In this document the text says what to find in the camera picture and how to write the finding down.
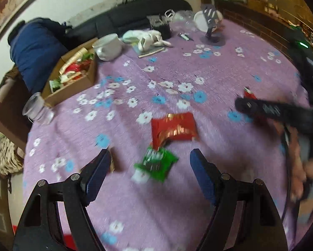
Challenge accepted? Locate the red gold snack packet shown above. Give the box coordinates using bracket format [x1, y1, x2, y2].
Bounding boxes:
[151, 112, 199, 149]

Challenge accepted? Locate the pale green cloth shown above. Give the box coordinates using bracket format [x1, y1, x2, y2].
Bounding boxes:
[122, 30, 144, 44]

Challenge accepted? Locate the cardboard box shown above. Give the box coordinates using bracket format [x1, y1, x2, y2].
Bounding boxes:
[43, 38, 99, 108]

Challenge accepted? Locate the brown snack bar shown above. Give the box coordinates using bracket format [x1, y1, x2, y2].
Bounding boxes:
[108, 148, 120, 173]

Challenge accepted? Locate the brown armchair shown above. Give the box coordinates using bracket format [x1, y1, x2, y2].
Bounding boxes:
[0, 67, 33, 152]

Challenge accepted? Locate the small red snack packet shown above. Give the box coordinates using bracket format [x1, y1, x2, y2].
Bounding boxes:
[243, 87, 259, 101]

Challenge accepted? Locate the red tray with white inside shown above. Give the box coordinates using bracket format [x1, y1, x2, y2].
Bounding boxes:
[11, 223, 25, 241]

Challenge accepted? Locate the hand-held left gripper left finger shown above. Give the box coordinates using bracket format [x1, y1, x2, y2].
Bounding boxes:
[12, 149, 112, 251]

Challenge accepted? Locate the framed wall picture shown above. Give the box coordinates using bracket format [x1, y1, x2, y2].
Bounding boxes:
[0, 0, 58, 47]

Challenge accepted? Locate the patterned blanket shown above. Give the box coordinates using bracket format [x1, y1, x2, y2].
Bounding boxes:
[0, 132, 25, 178]

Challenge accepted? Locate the clear glass jar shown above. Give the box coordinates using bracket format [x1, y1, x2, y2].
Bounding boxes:
[22, 92, 55, 124]

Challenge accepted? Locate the black pen holder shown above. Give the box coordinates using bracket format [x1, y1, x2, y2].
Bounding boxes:
[149, 14, 173, 40]

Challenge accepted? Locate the person's right hand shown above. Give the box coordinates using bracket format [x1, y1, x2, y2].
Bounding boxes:
[287, 128, 313, 210]

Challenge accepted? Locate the purple floral tablecloth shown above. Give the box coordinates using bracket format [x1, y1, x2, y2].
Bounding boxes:
[22, 18, 312, 251]

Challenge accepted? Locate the green snack packet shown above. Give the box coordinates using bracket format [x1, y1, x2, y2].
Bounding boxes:
[132, 146, 179, 183]

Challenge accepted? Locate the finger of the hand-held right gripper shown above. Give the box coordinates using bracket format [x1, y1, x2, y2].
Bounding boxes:
[235, 97, 286, 123]

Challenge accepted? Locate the blue jacket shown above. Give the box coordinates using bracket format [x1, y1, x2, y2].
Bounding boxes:
[8, 18, 73, 95]

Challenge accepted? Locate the dark sofa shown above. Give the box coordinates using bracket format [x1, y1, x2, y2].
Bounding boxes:
[65, 0, 193, 42]

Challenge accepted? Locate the white plate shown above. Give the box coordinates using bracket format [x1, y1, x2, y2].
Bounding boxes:
[193, 10, 222, 32]

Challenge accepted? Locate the brown brick-pattern ledge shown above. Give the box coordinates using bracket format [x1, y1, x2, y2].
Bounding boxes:
[214, 0, 313, 66]

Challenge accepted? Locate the clear plastic container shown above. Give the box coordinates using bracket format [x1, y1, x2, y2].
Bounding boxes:
[171, 10, 196, 29]

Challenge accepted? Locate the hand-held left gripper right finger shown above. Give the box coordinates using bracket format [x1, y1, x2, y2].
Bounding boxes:
[189, 148, 289, 251]

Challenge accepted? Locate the white bowl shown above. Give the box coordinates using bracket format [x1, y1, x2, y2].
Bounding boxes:
[92, 33, 123, 61]

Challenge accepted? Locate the pile of mixed snack packets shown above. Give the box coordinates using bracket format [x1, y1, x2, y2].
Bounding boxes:
[49, 47, 95, 92]

